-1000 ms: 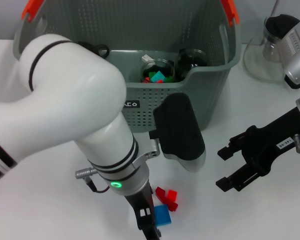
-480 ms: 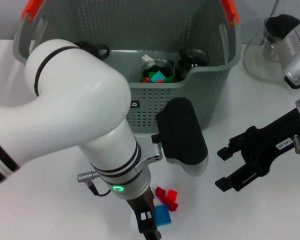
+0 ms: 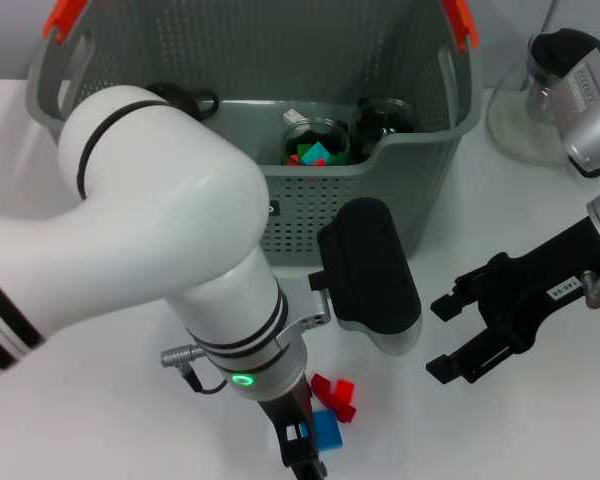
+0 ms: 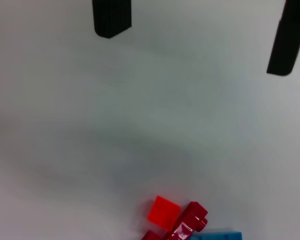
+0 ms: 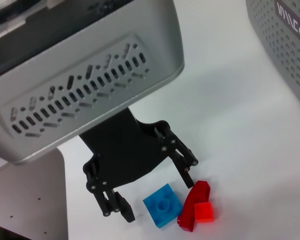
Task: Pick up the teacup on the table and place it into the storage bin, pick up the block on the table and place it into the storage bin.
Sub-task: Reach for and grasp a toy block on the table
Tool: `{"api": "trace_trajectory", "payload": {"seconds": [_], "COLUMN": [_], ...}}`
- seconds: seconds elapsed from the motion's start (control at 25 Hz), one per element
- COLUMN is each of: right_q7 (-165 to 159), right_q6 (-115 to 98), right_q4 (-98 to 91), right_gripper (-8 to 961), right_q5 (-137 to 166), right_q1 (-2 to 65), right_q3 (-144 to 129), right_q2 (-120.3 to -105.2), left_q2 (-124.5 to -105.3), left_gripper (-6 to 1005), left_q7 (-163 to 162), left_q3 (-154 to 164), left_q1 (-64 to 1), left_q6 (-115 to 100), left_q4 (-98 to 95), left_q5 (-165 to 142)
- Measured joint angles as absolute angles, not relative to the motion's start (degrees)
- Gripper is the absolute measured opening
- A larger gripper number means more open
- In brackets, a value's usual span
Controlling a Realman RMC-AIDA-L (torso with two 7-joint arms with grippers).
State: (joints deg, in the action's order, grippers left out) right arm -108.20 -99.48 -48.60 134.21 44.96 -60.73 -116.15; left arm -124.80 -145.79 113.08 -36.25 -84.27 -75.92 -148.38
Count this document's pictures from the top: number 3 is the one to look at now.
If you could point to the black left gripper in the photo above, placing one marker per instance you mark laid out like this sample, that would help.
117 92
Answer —
292 420

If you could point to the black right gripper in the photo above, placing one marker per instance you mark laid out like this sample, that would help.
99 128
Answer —
525 285

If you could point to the blue toy brick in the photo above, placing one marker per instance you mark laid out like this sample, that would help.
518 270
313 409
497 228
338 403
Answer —
330 430

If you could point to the dark red toy brick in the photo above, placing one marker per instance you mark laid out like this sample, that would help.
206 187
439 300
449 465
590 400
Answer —
345 397
321 386

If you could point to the green toy brick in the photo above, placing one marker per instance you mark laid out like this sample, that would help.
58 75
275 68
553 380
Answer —
300 149
339 158

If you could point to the small red toy brick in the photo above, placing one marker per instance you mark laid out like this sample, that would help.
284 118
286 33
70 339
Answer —
321 162

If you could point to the teal toy brick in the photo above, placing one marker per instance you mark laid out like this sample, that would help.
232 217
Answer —
316 152

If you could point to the white toy brick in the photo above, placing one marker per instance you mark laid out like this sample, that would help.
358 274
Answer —
292 116

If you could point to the grey perforated storage basket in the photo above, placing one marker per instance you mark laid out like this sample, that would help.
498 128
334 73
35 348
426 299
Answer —
355 65

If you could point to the glass teapot with black lid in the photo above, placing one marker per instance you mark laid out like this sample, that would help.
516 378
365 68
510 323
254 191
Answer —
510 125

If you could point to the black clay teapot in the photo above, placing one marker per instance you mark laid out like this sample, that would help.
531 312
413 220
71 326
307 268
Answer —
190 97

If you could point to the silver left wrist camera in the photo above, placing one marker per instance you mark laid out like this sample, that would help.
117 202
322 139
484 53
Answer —
370 270

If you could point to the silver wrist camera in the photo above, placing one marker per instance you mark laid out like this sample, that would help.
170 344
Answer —
370 270
590 115

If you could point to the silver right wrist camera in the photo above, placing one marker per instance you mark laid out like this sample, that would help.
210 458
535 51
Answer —
590 115

